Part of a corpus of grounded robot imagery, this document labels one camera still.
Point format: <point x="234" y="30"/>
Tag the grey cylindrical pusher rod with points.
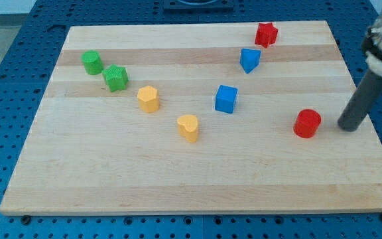
<point x="361" y="102"/>

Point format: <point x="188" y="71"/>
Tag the red cylinder block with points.
<point x="307" y="123"/>

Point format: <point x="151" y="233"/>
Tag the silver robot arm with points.
<point x="372" y="47"/>

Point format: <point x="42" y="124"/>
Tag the blue cube block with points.
<point x="225" y="99"/>

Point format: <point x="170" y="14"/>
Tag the red star block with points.
<point x="266" y="34"/>

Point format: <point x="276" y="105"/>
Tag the blue triangular prism block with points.
<point x="249" y="59"/>

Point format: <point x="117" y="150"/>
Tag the wooden board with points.
<point x="91" y="151"/>

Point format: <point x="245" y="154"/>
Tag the yellow heart block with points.
<point x="188" y="127"/>

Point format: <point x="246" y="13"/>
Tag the yellow pentagon block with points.
<point x="148" y="98"/>

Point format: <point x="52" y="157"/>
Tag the green star block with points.
<point x="115" y="77"/>

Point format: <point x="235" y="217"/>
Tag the green cylinder block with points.
<point x="92" y="62"/>

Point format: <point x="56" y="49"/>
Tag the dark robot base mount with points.
<point x="197" y="5"/>

